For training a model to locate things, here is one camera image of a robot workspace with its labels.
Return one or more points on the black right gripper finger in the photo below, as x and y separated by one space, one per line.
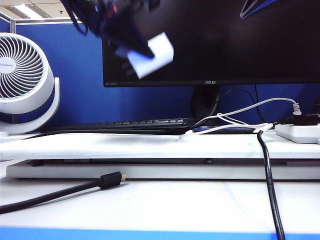
242 14

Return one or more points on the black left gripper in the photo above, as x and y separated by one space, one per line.
117 15

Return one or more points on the white charging base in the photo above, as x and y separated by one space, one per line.
160 55

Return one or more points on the black ASUS computer monitor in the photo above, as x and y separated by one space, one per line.
225 50

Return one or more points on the blue office partition panel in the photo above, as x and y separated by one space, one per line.
80 75

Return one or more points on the black gripper wiring loop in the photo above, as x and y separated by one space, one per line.
71 15

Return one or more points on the black computer keyboard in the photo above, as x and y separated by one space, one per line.
150 123

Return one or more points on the black monitor stand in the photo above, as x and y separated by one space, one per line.
205 100

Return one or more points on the white round desk fan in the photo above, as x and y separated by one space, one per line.
25 67

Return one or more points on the ceiling light panel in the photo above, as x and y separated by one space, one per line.
25 11

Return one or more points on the white raised desk shelf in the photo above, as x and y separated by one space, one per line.
160 150

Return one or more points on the black plug adapter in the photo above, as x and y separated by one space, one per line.
305 119

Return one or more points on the white power strip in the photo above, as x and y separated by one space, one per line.
300 132

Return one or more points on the white flat board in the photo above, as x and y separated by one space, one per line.
175 172

